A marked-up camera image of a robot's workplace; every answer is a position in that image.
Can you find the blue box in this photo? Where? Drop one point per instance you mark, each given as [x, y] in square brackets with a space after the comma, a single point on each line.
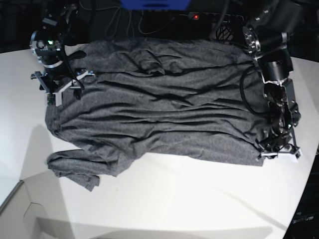
[155, 4]

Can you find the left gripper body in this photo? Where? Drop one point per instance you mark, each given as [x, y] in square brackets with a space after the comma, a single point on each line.
[274, 146]

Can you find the black power strip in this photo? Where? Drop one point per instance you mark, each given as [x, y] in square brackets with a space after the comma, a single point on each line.
[214, 17]

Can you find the grey t-shirt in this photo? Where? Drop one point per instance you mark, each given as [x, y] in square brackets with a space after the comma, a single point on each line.
[158, 96]

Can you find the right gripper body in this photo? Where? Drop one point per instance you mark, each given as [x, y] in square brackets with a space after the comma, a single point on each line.
[54, 87]

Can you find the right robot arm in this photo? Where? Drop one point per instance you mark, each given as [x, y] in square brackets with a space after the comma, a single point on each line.
[48, 45]

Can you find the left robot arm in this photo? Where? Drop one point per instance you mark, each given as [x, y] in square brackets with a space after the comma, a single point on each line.
[266, 34]

